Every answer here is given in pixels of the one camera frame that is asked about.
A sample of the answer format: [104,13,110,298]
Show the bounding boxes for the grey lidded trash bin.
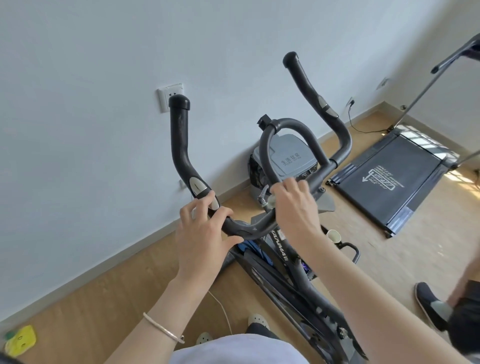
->
[248,133,320,205]

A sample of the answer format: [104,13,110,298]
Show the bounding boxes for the person's left forearm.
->
[103,274,217,364]

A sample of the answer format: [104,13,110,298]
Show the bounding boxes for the black power cable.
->
[348,105,391,136]

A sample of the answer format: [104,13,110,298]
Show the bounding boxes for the thin pale bracelet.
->
[143,312,185,344]

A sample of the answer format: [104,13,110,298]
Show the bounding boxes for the white cable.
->
[207,290,234,335]

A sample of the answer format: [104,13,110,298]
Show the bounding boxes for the person's left hand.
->
[174,190,245,290]

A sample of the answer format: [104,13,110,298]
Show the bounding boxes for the black exercise bike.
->
[167,51,370,364]

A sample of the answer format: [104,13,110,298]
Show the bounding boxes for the black folding treadmill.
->
[325,37,480,239]

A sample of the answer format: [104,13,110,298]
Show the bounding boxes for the person's right hand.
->
[270,177,324,250]

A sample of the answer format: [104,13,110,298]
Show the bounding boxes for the person's white shirt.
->
[173,333,301,364]

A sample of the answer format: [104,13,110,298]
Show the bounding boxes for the person's dark trousers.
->
[245,323,281,341]

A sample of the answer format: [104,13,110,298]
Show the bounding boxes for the yellow plastic toy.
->
[4,325,38,357]

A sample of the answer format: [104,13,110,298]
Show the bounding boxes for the person's right forearm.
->
[290,232,466,364]

